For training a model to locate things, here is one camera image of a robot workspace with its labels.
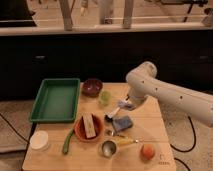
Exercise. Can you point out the grey-blue towel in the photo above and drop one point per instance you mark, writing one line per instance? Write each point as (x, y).
(125, 105)

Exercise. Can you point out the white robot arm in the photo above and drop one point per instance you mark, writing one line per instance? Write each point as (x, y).
(143, 83)

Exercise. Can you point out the green plastic cup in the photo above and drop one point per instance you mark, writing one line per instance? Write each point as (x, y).
(104, 98)

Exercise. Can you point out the metal measuring cup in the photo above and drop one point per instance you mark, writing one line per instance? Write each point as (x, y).
(110, 147)

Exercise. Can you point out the dark red bowl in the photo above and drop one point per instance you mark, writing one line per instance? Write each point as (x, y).
(92, 87)

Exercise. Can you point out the wooden block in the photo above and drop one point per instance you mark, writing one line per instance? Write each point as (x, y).
(89, 126)

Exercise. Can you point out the blue sponge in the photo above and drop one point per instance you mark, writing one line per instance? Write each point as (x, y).
(122, 123)

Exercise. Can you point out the small metal spoon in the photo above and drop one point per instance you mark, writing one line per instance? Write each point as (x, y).
(112, 133)

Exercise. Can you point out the green plastic tray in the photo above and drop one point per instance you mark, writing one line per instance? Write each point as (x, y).
(56, 101)

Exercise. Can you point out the orange bowl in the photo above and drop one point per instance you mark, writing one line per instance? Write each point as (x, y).
(80, 130)

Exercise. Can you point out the green cucumber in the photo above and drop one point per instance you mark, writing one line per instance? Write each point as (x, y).
(65, 148)

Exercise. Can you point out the orange fruit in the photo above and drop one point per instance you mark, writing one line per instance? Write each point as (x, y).
(147, 151)

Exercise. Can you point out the white handled brush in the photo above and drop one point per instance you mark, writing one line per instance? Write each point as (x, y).
(109, 117)

